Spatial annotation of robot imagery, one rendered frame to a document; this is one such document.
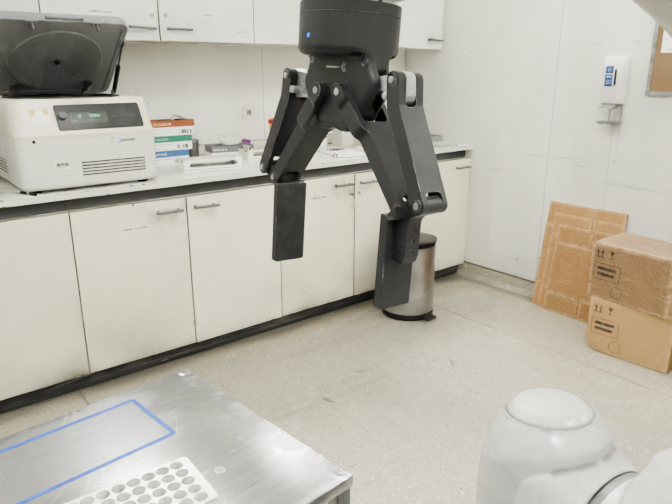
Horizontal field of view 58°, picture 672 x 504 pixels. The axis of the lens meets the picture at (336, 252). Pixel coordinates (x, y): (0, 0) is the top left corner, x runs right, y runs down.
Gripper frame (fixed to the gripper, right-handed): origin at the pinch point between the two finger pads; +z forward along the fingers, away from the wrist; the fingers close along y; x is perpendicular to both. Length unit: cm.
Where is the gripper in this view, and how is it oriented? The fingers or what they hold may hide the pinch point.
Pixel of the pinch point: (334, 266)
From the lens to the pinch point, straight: 49.4
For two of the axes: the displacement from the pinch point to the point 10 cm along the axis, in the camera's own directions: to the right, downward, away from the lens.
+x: -7.8, 1.2, -6.2
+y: -6.3, -2.4, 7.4
